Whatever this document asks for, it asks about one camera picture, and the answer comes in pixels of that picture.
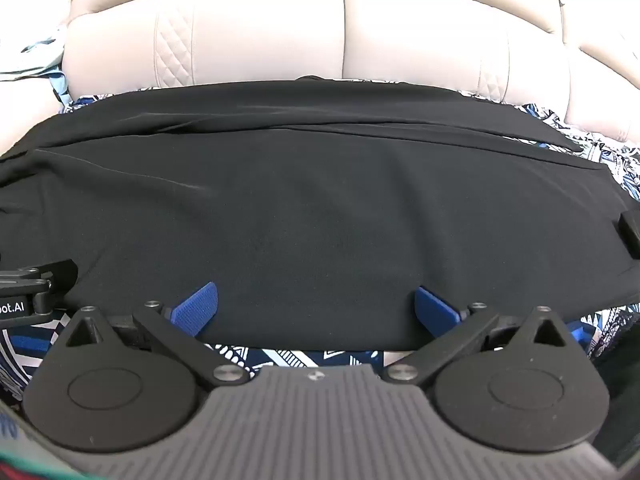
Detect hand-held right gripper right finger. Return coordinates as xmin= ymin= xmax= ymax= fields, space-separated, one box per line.
xmin=380 ymin=286 xmax=570 ymax=388

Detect small black object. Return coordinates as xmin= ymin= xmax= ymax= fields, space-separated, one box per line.
xmin=619 ymin=210 xmax=640 ymax=247

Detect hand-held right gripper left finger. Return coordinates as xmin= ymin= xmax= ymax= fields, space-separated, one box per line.
xmin=59 ymin=281 xmax=259 ymax=388

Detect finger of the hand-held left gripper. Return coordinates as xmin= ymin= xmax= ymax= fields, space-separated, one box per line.
xmin=0 ymin=259 xmax=79 ymax=311

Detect light blue cloth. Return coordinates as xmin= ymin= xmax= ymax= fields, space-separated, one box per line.
xmin=0 ymin=24 xmax=72 ymax=111

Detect black pants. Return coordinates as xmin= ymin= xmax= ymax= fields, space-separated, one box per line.
xmin=0 ymin=76 xmax=640 ymax=353

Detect dark cloth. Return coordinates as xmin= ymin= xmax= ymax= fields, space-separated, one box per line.
xmin=589 ymin=304 xmax=640 ymax=467

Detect beige padded headboard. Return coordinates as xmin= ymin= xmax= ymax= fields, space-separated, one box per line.
xmin=0 ymin=0 xmax=640 ymax=157

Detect blue white patterned blanket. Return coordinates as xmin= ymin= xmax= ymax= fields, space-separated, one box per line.
xmin=0 ymin=80 xmax=640 ymax=413

